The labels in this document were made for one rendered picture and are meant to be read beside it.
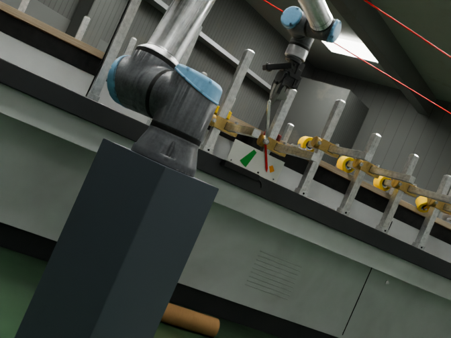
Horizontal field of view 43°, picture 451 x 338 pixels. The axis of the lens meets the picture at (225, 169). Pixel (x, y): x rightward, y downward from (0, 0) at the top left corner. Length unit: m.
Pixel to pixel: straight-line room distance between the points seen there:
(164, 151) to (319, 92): 8.84
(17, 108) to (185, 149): 0.87
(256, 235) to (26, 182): 1.08
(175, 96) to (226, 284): 1.42
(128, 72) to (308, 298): 1.74
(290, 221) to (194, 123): 1.17
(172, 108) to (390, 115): 9.32
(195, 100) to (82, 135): 0.81
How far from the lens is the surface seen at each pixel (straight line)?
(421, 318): 3.50
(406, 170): 2.90
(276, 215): 2.57
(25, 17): 2.39
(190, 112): 1.53
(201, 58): 8.97
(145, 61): 1.66
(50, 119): 2.24
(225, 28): 9.26
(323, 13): 2.16
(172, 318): 2.37
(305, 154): 2.24
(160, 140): 1.53
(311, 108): 10.23
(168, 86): 1.57
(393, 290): 3.31
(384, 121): 10.74
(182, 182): 1.50
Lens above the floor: 0.64
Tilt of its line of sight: 1 degrees up
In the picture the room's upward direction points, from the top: 24 degrees clockwise
